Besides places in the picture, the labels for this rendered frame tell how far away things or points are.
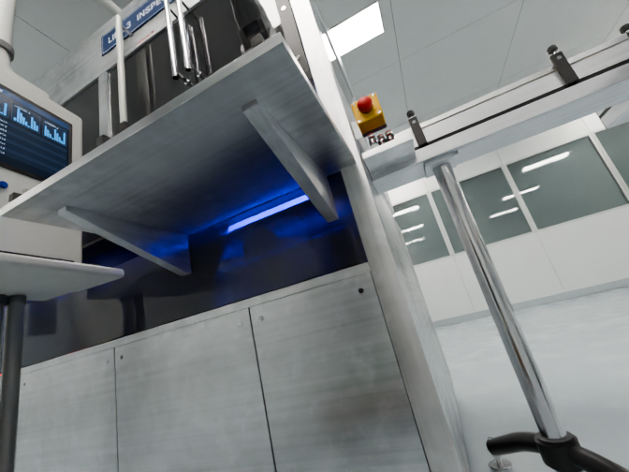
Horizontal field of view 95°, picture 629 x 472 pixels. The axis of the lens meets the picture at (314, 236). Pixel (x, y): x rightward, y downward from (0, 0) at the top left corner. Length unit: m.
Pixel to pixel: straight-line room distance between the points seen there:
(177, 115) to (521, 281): 5.23
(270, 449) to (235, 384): 0.18
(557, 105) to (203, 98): 0.81
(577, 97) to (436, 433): 0.83
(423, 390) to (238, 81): 0.67
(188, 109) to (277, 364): 0.61
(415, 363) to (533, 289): 4.81
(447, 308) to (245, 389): 4.64
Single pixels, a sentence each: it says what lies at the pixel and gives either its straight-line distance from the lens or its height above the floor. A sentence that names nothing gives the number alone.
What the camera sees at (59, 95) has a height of 1.87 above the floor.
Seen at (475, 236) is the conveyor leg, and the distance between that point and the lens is 0.86.
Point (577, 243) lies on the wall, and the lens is 5.70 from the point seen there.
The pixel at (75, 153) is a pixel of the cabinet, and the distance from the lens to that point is 1.53.
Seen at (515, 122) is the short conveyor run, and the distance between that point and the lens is 0.93.
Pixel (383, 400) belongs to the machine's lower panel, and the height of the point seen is 0.30.
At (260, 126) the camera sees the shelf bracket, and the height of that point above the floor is 0.83.
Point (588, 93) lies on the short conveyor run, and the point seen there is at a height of 0.85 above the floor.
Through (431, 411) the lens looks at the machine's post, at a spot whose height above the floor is 0.27.
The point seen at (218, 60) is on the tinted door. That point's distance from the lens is 1.28.
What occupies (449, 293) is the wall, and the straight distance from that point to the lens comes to 5.30.
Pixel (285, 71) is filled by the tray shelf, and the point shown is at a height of 0.86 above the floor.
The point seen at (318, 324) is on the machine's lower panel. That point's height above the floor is 0.49.
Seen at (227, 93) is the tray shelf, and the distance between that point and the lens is 0.52.
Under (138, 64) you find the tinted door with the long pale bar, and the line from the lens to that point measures 1.64.
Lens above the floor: 0.49
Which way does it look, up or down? 17 degrees up
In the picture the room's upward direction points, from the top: 14 degrees counter-clockwise
